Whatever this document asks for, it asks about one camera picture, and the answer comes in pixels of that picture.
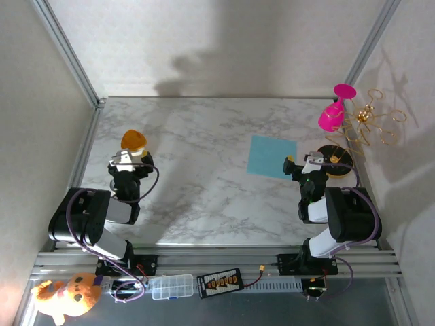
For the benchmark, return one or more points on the light blue paper sheet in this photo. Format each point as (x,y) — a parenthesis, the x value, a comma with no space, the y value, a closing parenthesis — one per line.
(268,156)

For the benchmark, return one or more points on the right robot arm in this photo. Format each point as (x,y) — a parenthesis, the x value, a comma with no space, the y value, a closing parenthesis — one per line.
(353,217)

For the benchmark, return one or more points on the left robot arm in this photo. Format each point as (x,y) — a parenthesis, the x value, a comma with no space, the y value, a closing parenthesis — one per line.
(81,217)

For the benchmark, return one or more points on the orange mushroom toy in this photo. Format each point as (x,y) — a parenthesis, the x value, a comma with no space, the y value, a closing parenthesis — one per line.
(133,140)

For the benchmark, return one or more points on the pink plastic wine glass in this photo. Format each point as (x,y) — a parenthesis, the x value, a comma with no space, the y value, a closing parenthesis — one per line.
(329,119)

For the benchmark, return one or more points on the small black electronics module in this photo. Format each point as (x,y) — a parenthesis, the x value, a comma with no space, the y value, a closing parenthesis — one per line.
(314,288)

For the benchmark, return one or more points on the clear plastic compartment box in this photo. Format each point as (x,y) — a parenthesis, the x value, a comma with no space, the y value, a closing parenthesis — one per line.
(171,287)

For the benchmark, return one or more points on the orange plush toy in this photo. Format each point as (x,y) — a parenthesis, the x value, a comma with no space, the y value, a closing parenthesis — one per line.
(74,293)

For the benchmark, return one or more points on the black charging board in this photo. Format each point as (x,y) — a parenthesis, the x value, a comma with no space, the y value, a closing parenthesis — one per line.
(220,283)

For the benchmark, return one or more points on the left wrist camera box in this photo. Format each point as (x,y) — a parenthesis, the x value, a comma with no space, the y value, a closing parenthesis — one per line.
(126,161)

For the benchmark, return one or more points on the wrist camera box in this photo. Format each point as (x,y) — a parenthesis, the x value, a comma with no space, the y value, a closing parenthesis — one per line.
(126,161)
(313,163)

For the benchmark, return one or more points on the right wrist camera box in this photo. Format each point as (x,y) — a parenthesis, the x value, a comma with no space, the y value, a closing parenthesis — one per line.
(313,163)

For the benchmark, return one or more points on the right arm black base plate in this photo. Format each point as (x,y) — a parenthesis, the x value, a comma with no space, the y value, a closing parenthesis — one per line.
(289,265)

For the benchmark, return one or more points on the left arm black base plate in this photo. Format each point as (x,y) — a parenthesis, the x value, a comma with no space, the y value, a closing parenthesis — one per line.
(147,265)

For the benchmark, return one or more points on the aluminium frame rail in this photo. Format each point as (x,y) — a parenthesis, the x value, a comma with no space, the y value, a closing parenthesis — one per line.
(217,259)

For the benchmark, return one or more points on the aluminium frame post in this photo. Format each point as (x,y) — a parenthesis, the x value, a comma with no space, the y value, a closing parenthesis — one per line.
(68,54)
(372,40)

